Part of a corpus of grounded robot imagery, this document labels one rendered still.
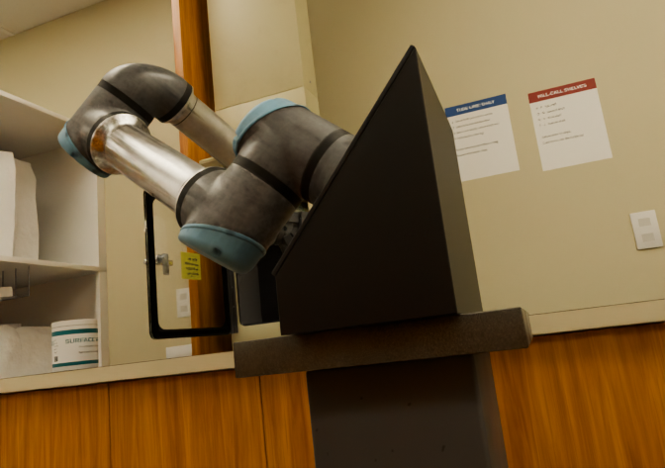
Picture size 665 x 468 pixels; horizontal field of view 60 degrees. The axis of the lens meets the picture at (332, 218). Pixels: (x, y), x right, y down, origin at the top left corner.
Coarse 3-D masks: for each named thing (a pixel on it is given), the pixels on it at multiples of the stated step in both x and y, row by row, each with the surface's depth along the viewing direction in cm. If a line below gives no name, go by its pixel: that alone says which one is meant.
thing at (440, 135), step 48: (384, 96) 62; (432, 96) 69; (384, 144) 61; (432, 144) 61; (336, 192) 62; (384, 192) 60; (432, 192) 58; (336, 240) 61; (384, 240) 59; (432, 240) 57; (288, 288) 62; (336, 288) 60; (384, 288) 58; (432, 288) 57
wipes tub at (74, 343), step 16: (80, 320) 174; (96, 320) 180; (64, 336) 172; (80, 336) 173; (96, 336) 178; (64, 352) 171; (80, 352) 172; (96, 352) 177; (64, 368) 170; (80, 368) 171
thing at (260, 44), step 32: (224, 0) 194; (256, 0) 189; (288, 0) 185; (224, 32) 192; (256, 32) 187; (288, 32) 183; (224, 64) 190; (256, 64) 185; (288, 64) 181; (224, 96) 188; (256, 96) 183
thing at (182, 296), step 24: (144, 192) 153; (144, 216) 152; (168, 216) 159; (168, 240) 157; (192, 264) 163; (216, 264) 171; (168, 288) 153; (192, 288) 161; (216, 288) 169; (168, 312) 151; (192, 312) 159; (216, 312) 167
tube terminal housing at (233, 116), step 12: (276, 96) 180; (288, 96) 179; (300, 96) 177; (312, 96) 183; (228, 108) 186; (240, 108) 185; (312, 108) 181; (228, 120) 186; (240, 120) 184; (264, 324) 169; (276, 324) 168; (240, 336) 171; (252, 336) 170; (264, 336) 169; (276, 336) 167
